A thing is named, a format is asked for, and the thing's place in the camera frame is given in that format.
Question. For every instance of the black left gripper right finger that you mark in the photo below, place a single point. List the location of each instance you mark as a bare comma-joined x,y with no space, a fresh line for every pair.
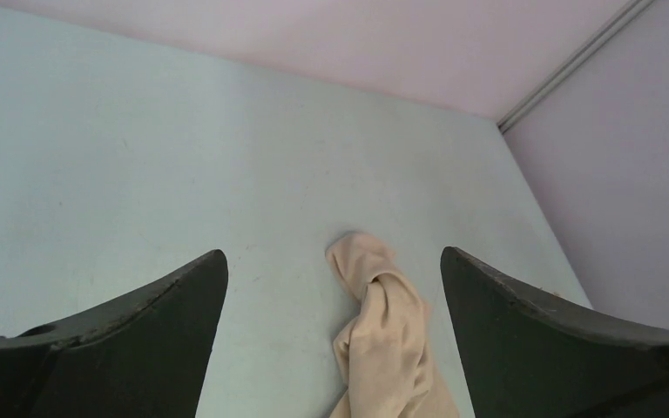
529,353

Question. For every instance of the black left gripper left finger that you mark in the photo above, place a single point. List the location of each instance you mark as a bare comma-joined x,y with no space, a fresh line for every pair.
141,354

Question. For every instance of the beige cloth napkin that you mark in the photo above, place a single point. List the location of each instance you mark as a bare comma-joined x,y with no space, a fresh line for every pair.
383,353

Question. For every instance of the aluminium corner frame post right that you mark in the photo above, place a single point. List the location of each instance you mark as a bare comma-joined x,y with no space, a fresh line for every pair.
630,11

